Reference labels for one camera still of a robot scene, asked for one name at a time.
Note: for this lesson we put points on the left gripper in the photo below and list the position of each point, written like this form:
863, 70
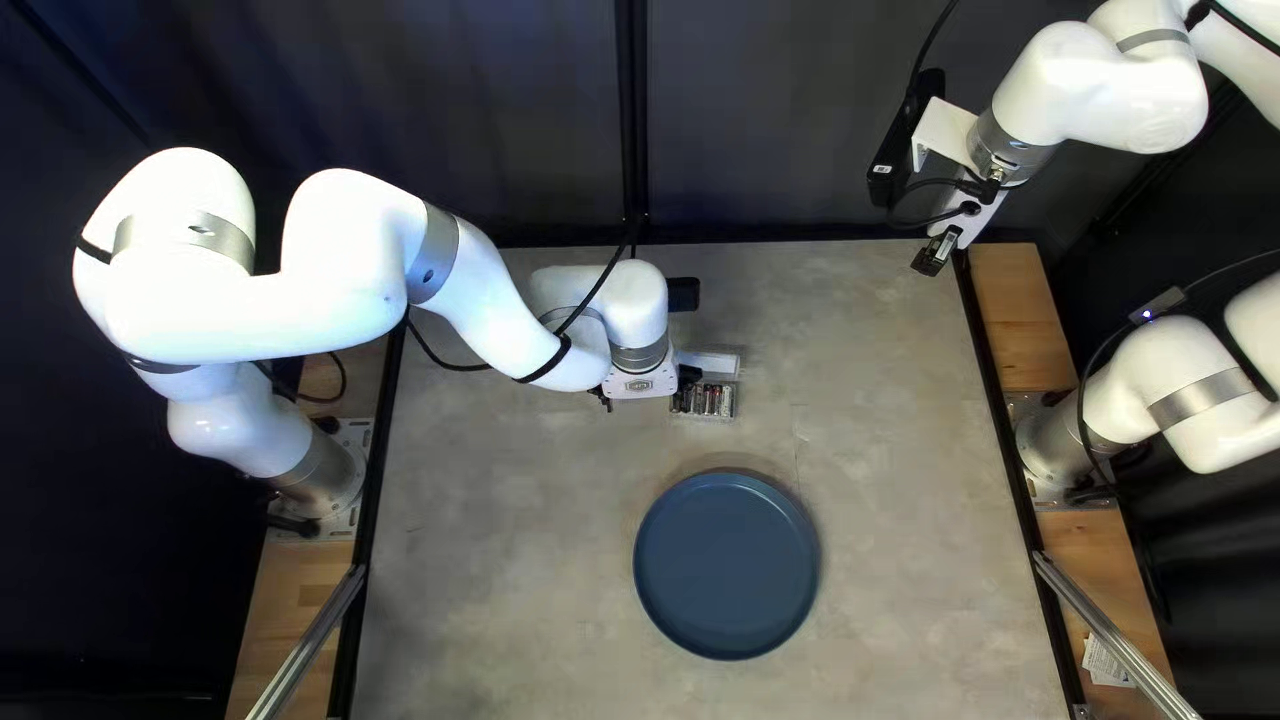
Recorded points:
640, 386

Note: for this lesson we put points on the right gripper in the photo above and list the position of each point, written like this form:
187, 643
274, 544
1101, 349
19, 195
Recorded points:
980, 215

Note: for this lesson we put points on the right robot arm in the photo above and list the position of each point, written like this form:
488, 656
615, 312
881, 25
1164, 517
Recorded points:
1100, 90

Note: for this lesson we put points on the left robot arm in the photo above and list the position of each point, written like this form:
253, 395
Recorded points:
250, 280

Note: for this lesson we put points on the blue round container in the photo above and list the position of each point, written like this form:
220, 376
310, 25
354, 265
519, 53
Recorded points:
727, 570

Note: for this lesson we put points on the clear plastic battery case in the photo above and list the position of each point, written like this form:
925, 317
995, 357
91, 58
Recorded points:
712, 362

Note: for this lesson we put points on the white paper tag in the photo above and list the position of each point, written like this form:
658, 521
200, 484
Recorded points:
1108, 660

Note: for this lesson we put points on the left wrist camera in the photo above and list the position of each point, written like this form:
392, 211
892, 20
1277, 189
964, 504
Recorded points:
683, 295

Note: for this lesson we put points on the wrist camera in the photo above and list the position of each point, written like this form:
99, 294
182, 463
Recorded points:
683, 295
900, 140

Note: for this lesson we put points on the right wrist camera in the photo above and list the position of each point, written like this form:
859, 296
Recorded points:
900, 140

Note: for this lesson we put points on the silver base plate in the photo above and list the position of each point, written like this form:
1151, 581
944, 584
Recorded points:
1030, 480
345, 440

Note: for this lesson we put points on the black frame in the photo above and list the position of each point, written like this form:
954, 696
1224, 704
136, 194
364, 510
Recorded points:
632, 100

